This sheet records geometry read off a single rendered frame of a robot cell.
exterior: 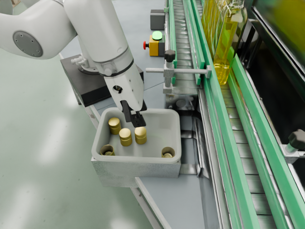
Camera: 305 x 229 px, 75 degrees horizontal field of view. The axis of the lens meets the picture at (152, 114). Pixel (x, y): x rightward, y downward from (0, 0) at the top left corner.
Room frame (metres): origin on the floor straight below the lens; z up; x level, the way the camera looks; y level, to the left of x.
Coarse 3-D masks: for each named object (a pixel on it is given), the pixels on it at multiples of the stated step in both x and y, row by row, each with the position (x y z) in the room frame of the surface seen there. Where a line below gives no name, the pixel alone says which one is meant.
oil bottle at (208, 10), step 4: (208, 0) 0.67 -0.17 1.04; (212, 0) 0.64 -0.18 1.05; (208, 4) 0.66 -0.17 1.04; (208, 8) 0.65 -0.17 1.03; (208, 12) 0.64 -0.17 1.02; (204, 16) 0.69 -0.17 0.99; (208, 16) 0.64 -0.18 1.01; (204, 20) 0.68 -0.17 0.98; (208, 20) 0.64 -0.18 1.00; (204, 24) 0.67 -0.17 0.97; (204, 28) 0.65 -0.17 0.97; (204, 32) 0.64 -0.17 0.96
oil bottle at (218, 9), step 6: (222, 0) 0.54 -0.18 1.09; (228, 0) 0.53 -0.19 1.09; (216, 6) 0.57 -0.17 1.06; (222, 6) 0.53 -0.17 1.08; (216, 12) 0.56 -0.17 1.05; (216, 18) 0.54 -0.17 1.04; (216, 24) 0.53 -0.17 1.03; (210, 36) 0.57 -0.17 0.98; (210, 42) 0.55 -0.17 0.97; (210, 48) 0.53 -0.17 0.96
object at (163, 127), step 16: (112, 112) 0.40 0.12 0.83; (144, 112) 0.39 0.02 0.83; (160, 112) 0.39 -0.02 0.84; (176, 112) 0.39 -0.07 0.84; (128, 128) 0.39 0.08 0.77; (160, 128) 0.38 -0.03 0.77; (176, 128) 0.33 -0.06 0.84; (96, 144) 0.28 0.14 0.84; (112, 144) 0.32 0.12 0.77; (144, 144) 0.32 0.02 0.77; (160, 144) 0.32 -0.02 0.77; (176, 144) 0.28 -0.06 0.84; (112, 160) 0.24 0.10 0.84; (128, 160) 0.23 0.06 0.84; (144, 160) 0.23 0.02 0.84; (160, 160) 0.23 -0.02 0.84; (176, 160) 0.23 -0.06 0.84
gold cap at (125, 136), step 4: (120, 132) 0.34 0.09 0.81; (124, 132) 0.34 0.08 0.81; (128, 132) 0.34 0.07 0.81; (120, 136) 0.32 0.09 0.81; (124, 136) 0.32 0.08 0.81; (128, 136) 0.32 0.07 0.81; (120, 140) 0.33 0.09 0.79; (124, 140) 0.32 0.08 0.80; (128, 140) 0.32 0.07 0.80; (132, 140) 0.34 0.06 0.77; (124, 144) 0.32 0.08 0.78; (128, 144) 0.32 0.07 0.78
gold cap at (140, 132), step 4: (136, 128) 0.35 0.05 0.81; (140, 128) 0.35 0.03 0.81; (144, 128) 0.35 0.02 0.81; (136, 132) 0.34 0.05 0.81; (140, 132) 0.34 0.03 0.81; (144, 132) 0.34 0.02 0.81; (136, 136) 0.33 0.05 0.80; (140, 136) 0.33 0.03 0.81; (144, 136) 0.33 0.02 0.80; (136, 140) 0.33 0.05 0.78; (140, 140) 0.33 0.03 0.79; (144, 140) 0.33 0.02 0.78
